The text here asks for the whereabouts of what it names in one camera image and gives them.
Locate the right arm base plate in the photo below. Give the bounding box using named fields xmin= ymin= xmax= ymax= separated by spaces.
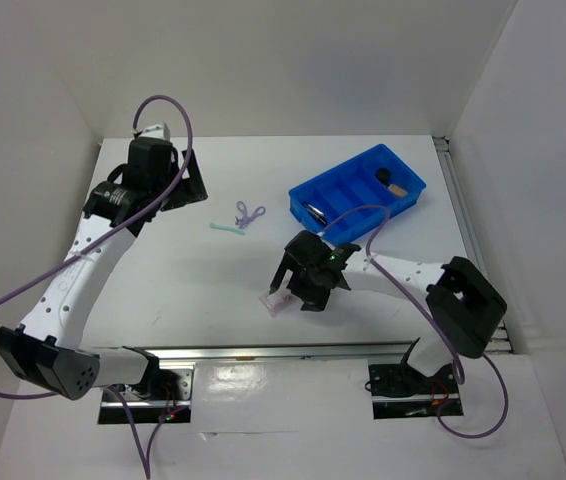
xmin=364 ymin=363 xmax=464 ymax=420

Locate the beige foundation bottle black cap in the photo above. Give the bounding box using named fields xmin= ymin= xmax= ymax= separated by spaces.
xmin=387 ymin=184 xmax=409 ymax=199

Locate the aluminium rail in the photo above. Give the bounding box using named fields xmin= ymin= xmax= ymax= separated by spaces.
xmin=432 ymin=136 xmax=514 ymax=355
xmin=42 ymin=339 xmax=512 ymax=364

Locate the clear pink makeup packet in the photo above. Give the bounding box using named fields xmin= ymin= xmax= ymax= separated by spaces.
xmin=260 ymin=291 xmax=294 ymax=318

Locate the aluminium rail right side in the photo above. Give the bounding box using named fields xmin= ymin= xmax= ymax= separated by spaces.
xmin=432 ymin=136 xmax=514 ymax=355

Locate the aluminium rail front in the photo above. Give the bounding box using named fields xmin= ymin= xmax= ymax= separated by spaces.
xmin=42 ymin=339 xmax=512 ymax=364

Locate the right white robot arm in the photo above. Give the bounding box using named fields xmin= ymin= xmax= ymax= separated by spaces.
xmin=268 ymin=231 xmax=507 ymax=392

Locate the blue compartment organizer tray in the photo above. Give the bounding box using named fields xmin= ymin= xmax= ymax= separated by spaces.
xmin=289 ymin=144 xmax=426 ymax=245

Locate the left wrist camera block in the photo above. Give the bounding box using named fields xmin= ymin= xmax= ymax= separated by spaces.
xmin=135 ymin=122 xmax=171 ymax=142

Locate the mint green makeup spatula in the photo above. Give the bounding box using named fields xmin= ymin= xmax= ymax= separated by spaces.
xmin=209 ymin=222 xmax=246 ymax=236

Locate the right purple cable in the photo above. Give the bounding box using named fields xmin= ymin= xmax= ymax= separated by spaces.
xmin=318 ymin=204 xmax=509 ymax=440

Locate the purple eyelash curler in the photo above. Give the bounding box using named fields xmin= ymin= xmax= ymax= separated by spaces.
xmin=235 ymin=200 xmax=266 ymax=230

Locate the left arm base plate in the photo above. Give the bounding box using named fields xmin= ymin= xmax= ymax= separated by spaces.
xmin=98 ymin=364 xmax=194 ymax=425

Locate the black makeup comb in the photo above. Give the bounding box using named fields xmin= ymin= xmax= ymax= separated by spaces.
xmin=302 ymin=202 xmax=328 ymax=226

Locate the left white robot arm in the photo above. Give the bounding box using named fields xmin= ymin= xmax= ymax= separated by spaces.
xmin=0 ymin=135 xmax=207 ymax=400

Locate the black round compact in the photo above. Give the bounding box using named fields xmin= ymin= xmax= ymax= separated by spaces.
xmin=375 ymin=168 xmax=392 ymax=186

